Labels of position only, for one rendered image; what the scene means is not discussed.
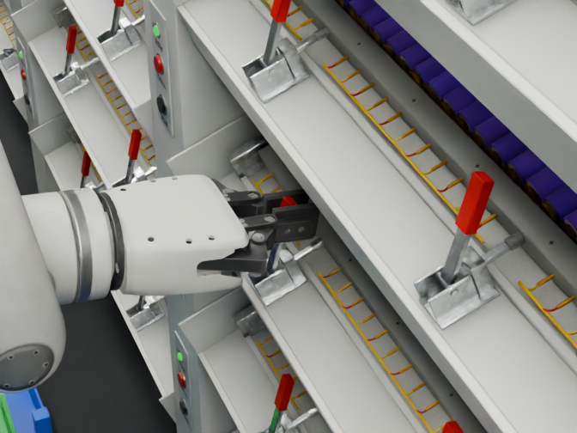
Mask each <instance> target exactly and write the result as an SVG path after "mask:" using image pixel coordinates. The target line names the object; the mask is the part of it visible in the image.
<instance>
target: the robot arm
mask: <svg viewBox="0 0 577 433"><path fill-rule="evenodd" d="M289 196H291V197H292V198H293V199H294V201H295V202H296V203H297V205H290V206H283V207H281V203H282V198H283V197H289ZM308 200H309V196H308V195H307V193H306V192H305V190H304V189H297V190H290V191H284V192H271V193H264V194H263V196H262V197H261V194H260V193H259V192H256V191H244V192H238V191H235V190H233V189H230V188H227V187H225V186H224V185H223V184H222V183H221V182H219V181H218V180H216V179H213V178H208V177H206V176H204V175H201V174H190V175H179V176H172V177H166V178H159V179H154V180H145V181H141V182H137V183H132V184H129V185H125V186H119V187H115V188H112V189H108V190H105V191H103V192H97V193H95V192H94V191H93V190H92V189H91V188H73V189H71V190H66V191H59V192H46V193H39V194H31V195H24V196H21V194H20V191H19V189H18V186H17V184H16V181H15V177H14V175H13V173H12V170H11V167H10V165H9V161H8V159H7V156H6V154H5V151H4V149H3V145H2V143H1V140H0V393H22V392H25V391H28V390H31V389H33V388H35V387H37V386H39V385H41V384H42V383H43V382H45V381H46V380H47V379H49V378H50V377H51V376H52V374H53V373H54V372H55V371H56V369H57V368H58V365H59V364H60V362H61V360H62V357H63V354H64V348H65V343H66V328H65V321H64V316H63V313H62V310H61V308H60V305H63V304H68V303H72V302H84V301H89V300H95V299H101V298H104V297H106V295H107V294H108V292H109V291H112V290H118V289H119V290H120V291H121V293H122V294H123V295H134V296H170V295H184V294H194V293H203V292H211V291H218V290H228V289H232V288H236V287H239V286H241V285H242V284H243V280H244V277H243V273H242V272H254V273H263V272H265V271H266V266H267V260H268V253H267V251H269V250H271V249H272V248H273V245H274V244H279V243H284V242H291V241H302V240H308V239H312V238H313V237H314V236H315V235H316V231H317V227H318V221H319V213H320V210H319V208H318V207H317V206H316V204H315V203H308ZM252 231H254V232H253V234H252V236H251V239H250V240H249V237H248V235H249V232H252Z"/></svg>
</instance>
